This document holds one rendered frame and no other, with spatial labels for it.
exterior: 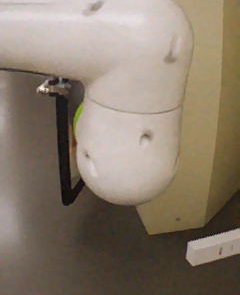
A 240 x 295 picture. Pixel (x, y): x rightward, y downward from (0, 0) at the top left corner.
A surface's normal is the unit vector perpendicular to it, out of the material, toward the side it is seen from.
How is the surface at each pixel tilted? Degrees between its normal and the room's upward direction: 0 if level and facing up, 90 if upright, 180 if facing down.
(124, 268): 0
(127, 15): 47
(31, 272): 0
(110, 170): 81
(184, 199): 90
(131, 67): 94
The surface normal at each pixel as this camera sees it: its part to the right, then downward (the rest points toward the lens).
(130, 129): -0.04, 0.31
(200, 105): 0.23, 0.38
